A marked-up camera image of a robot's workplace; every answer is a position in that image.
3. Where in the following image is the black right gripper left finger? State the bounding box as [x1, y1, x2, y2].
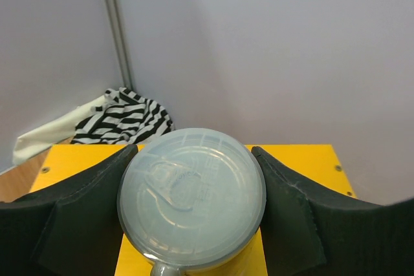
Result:
[1, 145, 138, 275]

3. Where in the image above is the black white striped cloth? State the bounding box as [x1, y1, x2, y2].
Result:
[12, 87, 175, 165]

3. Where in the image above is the blue tall congee can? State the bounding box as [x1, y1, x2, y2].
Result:
[117, 128, 266, 275]

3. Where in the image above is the yellow cabinet box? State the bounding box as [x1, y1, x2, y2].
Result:
[28, 143, 358, 276]

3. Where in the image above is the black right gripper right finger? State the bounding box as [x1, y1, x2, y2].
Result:
[252, 147, 413, 275]

